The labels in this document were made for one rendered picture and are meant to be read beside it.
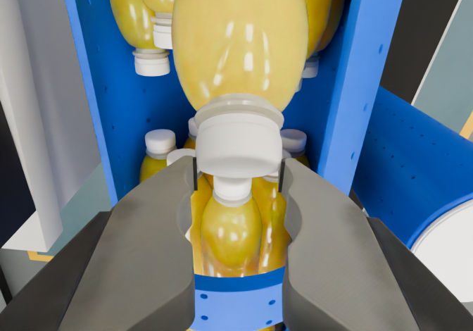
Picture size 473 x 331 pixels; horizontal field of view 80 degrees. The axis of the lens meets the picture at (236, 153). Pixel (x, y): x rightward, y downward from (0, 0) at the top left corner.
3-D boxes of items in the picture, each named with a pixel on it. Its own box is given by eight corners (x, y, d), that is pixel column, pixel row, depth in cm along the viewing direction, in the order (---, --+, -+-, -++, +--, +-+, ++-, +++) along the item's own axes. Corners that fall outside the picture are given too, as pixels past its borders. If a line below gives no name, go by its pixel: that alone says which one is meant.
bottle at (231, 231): (250, 334, 35) (260, 215, 26) (195, 320, 36) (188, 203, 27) (258, 284, 41) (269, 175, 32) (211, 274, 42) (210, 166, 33)
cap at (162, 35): (167, 22, 28) (168, 41, 29) (143, 24, 25) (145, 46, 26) (203, 24, 27) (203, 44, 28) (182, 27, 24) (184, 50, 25)
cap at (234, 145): (215, 102, 11) (213, 146, 10) (298, 122, 12) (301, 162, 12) (186, 136, 14) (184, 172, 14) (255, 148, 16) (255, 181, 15)
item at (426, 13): (259, 234, 189) (260, 252, 176) (324, -31, 118) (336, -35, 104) (334, 242, 193) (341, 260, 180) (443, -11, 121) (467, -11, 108)
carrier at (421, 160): (300, 128, 136) (360, 129, 136) (386, 298, 59) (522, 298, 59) (309, 67, 122) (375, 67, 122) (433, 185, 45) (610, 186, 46)
